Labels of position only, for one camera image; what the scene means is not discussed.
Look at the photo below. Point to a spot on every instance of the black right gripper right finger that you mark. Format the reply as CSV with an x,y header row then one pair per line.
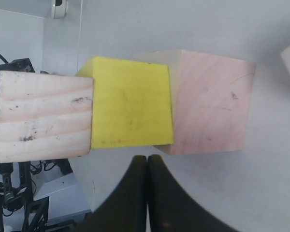
x,y
171,209

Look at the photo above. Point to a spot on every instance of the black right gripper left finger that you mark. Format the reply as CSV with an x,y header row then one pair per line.
x,y
125,209

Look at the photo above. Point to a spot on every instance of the yellow cube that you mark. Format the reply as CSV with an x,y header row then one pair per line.
x,y
131,103

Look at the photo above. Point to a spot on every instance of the large wooden cube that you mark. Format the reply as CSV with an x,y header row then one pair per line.
x,y
210,100

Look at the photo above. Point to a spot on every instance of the medium wooden cube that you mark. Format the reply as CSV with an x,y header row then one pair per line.
x,y
44,117

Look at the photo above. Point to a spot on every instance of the grey base box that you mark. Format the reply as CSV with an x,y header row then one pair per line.
x,y
66,198

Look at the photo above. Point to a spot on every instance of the black equipment stand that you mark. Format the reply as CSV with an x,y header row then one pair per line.
x,y
13,199

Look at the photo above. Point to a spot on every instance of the white overhead camera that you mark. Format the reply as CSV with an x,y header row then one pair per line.
x,y
59,9

